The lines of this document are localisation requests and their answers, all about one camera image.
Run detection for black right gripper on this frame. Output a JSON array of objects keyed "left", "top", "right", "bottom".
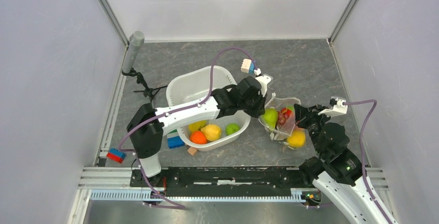
[{"left": 292, "top": 102, "right": 331, "bottom": 156}]

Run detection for yellow apple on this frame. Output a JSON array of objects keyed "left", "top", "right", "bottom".
[{"left": 286, "top": 129, "right": 306, "bottom": 148}]

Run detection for red orange mango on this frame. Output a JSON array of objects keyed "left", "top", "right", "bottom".
[{"left": 281, "top": 108, "right": 293, "bottom": 118}]

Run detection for green pear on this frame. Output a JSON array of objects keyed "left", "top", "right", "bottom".
[{"left": 262, "top": 108, "right": 278, "bottom": 129}]

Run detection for red grape bunch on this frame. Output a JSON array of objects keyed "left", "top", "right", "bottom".
[{"left": 276, "top": 111, "right": 289, "bottom": 128}]

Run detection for clear dotted zip bag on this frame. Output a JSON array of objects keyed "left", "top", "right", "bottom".
[{"left": 258, "top": 93, "right": 306, "bottom": 150}]

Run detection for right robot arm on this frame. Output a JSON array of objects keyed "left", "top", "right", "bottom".
[{"left": 294, "top": 98, "right": 397, "bottom": 223}]

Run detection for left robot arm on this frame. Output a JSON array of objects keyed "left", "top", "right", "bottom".
[{"left": 127, "top": 74, "right": 272, "bottom": 187}]

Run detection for small green lime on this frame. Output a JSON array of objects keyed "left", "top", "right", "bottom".
[{"left": 225, "top": 123, "right": 241, "bottom": 136}]

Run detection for white and blue block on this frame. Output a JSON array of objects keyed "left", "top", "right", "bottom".
[{"left": 240, "top": 58, "right": 255, "bottom": 74}]

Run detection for yellow bumpy lemon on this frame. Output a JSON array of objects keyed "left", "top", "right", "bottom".
[{"left": 200, "top": 124, "right": 222, "bottom": 142}]

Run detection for yellow starfruit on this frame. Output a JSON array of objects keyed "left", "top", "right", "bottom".
[{"left": 188, "top": 120, "right": 207, "bottom": 133}]

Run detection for orange fruit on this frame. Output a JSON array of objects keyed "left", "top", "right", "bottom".
[{"left": 189, "top": 130, "right": 208, "bottom": 145}]

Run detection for white plastic basket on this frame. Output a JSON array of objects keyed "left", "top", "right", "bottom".
[{"left": 166, "top": 66, "right": 251, "bottom": 152}]

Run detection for small wooden cube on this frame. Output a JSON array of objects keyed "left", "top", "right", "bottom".
[{"left": 187, "top": 147, "right": 198, "bottom": 156}]

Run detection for blue green stacked blocks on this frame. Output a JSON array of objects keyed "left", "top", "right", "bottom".
[{"left": 166, "top": 129, "right": 185, "bottom": 149}]

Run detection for black microphone tripod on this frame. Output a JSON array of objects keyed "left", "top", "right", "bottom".
[{"left": 121, "top": 68, "right": 168, "bottom": 103}]

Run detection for grey microphone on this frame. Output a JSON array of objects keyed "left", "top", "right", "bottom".
[{"left": 122, "top": 31, "right": 145, "bottom": 75}]

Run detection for red blue block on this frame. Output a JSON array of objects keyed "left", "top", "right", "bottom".
[{"left": 106, "top": 148, "right": 126, "bottom": 164}]

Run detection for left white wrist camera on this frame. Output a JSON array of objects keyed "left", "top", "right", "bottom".
[{"left": 254, "top": 69, "right": 273, "bottom": 96}]

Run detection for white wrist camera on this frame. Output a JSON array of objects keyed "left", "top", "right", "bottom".
[
  {"left": 254, "top": 69, "right": 273, "bottom": 96},
  {"left": 318, "top": 96, "right": 348, "bottom": 117}
]

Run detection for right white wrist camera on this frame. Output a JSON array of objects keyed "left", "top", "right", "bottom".
[{"left": 318, "top": 96, "right": 348, "bottom": 117}]

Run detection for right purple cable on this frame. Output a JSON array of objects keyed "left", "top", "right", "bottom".
[{"left": 305, "top": 99, "right": 395, "bottom": 224}]

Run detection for purple cable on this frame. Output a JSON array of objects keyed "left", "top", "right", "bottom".
[
  {"left": 118, "top": 47, "right": 259, "bottom": 211},
  {"left": 305, "top": 99, "right": 395, "bottom": 224}
]

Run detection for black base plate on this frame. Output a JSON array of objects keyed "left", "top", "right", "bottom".
[{"left": 130, "top": 166, "right": 319, "bottom": 197}]

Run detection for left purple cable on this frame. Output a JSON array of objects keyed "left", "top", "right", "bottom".
[{"left": 118, "top": 47, "right": 259, "bottom": 211}]

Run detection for aluminium rail frame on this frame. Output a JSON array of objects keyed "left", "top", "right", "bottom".
[{"left": 71, "top": 166, "right": 388, "bottom": 208}]

